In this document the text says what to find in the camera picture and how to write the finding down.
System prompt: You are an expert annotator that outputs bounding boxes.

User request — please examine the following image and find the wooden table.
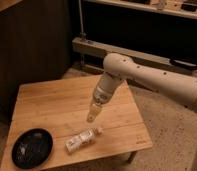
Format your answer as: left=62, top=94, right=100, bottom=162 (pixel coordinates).
left=0, top=76, right=152, bottom=171

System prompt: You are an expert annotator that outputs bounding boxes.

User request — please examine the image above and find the black ceramic bowl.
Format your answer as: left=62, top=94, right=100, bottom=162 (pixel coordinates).
left=11, top=128, right=53, bottom=169

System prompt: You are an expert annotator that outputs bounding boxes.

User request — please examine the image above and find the upper wooden shelf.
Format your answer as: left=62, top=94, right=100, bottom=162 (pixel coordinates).
left=84, top=0, right=197, bottom=20

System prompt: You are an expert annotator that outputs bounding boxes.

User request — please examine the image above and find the clear plastic bottle white label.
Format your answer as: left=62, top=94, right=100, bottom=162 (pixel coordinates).
left=65, top=127, right=103, bottom=154

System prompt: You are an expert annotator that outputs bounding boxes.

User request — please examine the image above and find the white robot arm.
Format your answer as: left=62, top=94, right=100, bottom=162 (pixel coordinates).
left=87, top=53, right=197, bottom=122

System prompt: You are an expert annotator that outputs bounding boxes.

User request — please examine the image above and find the black handle object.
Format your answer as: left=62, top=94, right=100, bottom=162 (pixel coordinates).
left=169, top=59, right=197, bottom=71

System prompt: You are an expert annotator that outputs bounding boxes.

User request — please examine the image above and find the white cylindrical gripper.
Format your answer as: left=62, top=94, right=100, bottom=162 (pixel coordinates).
left=87, top=72, right=123, bottom=122

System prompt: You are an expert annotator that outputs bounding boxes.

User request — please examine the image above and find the metal vertical pole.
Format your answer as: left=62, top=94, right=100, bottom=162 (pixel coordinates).
left=78, top=0, right=86, bottom=41

